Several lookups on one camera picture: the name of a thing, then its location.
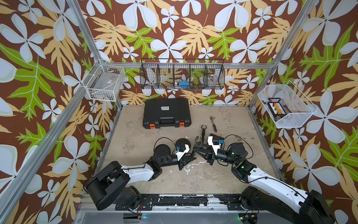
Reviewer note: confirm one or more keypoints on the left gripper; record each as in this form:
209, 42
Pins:
185, 159

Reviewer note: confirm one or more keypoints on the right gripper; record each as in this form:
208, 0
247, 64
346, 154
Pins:
209, 150

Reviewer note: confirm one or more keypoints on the black round base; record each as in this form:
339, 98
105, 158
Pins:
182, 141
162, 150

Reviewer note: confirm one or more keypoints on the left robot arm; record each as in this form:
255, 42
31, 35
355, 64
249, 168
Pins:
113, 184

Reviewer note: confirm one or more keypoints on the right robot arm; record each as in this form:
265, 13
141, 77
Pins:
266, 192

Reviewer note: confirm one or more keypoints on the black plastic tool case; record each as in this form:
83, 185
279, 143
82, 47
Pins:
160, 113

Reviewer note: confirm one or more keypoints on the blue object in basket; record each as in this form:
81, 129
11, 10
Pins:
184, 84

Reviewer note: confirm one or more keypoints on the screw box in basket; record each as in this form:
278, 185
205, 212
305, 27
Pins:
276, 108

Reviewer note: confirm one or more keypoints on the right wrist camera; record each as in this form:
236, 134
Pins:
216, 142

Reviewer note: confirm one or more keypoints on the red handled ratchet wrench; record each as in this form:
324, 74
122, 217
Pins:
213, 124

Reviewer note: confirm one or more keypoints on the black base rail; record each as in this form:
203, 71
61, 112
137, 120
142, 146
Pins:
150, 202

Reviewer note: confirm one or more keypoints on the black wire basket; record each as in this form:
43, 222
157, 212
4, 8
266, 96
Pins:
169, 72

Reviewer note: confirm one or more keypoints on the white wire basket right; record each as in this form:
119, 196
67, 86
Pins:
298, 106

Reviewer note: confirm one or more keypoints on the white wire basket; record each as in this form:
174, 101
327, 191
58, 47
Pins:
103, 81
298, 106

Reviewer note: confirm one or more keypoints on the white wire basket left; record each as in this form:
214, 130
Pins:
103, 81

